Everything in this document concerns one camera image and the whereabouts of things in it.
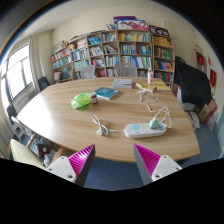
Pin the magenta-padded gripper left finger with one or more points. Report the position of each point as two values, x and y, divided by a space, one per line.
63 166

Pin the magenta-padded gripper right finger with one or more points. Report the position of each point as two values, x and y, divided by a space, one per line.
163 166

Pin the green charger block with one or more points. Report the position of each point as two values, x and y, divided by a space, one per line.
153 124

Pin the white power strip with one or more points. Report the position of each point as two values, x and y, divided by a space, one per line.
140 131

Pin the pale yellow-green chair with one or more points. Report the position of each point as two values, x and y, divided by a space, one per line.
23 153

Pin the papers on floor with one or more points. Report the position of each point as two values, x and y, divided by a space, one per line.
194 120

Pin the white box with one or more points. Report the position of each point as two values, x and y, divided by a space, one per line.
186 106

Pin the cardboard box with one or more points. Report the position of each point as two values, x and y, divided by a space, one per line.
207 111

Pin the small brown jar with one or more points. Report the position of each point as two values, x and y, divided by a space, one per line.
94 98

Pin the flat yellow book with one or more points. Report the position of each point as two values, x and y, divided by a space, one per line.
162 86

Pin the teal book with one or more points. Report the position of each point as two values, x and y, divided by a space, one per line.
106 92

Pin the dark office chair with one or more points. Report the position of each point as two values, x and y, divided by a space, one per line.
43 83

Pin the black cloth cover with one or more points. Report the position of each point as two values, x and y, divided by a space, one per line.
191 81

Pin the white bottle with red label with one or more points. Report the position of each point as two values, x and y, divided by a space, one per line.
150 77

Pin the grey book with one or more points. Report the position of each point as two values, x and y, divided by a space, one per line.
122 83

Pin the grey mesh chair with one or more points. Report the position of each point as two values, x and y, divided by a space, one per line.
126 70
87 72

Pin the window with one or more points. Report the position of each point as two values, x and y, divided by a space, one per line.
16 73

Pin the wooden bookshelf unit with books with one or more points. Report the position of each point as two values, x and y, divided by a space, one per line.
133 46

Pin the red wall hanging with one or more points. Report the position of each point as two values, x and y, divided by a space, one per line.
213 77

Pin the small wooden wall shelf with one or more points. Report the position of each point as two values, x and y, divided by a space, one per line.
200 60

